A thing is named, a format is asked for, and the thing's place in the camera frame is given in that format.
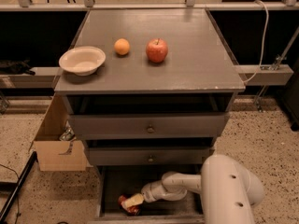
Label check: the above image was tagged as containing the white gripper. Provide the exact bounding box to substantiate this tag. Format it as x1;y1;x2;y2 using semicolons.
121;181;167;209

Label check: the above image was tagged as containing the red coke can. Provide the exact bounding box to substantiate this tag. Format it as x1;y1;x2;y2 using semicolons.
118;195;140;216

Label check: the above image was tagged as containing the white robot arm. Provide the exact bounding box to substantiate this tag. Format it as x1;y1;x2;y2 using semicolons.
119;154;264;224

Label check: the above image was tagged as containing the grey open bottom drawer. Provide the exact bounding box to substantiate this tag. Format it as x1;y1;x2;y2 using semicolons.
87;164;206;224

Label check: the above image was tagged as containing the grey middle drawer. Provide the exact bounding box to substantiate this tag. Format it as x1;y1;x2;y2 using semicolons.
85;147;211;166

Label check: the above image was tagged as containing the grey wooden drawer cabinet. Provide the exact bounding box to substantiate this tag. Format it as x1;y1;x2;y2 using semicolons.
53;8;246;224

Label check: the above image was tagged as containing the grey top drawer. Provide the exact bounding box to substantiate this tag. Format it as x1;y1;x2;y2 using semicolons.
68;113;229;140

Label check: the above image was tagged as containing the cardboard box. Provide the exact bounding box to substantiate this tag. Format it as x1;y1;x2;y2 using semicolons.
33;95;88;172

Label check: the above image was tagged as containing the black bar on floor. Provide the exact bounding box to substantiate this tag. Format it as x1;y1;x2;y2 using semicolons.
0;151;37;224

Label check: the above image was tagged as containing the white bowl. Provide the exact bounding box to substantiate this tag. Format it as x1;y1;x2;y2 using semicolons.
59;46;106;76

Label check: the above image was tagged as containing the red apple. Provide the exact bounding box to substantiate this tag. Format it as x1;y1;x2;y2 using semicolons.
146;38;168;63

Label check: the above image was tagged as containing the orange fruit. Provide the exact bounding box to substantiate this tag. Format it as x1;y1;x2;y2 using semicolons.
114;38;130;55

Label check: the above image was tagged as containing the black cloth on shelf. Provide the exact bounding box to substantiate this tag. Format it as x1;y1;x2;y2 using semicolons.
0;60;36;76

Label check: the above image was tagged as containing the white cable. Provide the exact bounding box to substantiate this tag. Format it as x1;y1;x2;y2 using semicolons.
240;0;269;86

